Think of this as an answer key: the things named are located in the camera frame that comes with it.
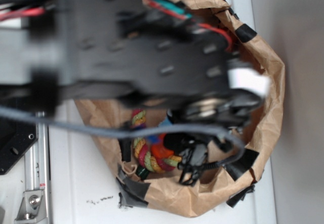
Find aluminium extrusion rail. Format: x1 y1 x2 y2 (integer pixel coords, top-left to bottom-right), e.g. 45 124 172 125
25 123 53 223

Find multicolour braided rope toy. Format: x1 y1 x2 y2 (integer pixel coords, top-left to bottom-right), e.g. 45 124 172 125
131 109 182 173

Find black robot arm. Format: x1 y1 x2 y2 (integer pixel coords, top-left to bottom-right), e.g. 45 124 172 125
1 0 269 128

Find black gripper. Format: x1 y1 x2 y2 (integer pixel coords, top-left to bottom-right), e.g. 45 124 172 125
118 0 265 128

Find metal corner bracket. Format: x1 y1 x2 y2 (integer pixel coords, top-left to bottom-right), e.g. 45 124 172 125
14 190 48 223

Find blue sponge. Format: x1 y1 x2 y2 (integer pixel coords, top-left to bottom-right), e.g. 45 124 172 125
147 117 173 144

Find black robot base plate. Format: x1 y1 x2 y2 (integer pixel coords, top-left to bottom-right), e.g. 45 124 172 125
0 118 38 175

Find grey cable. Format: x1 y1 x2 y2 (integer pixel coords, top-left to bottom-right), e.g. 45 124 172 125
0 106 246 170

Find brown paper bag bin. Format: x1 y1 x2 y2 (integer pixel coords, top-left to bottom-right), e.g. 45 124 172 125
74 0 286 218

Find red wires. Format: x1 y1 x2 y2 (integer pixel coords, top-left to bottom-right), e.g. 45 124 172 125
0 0 58 22

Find orange plastic carrot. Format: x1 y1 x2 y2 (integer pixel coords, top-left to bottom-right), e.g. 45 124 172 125
148 133 174 159

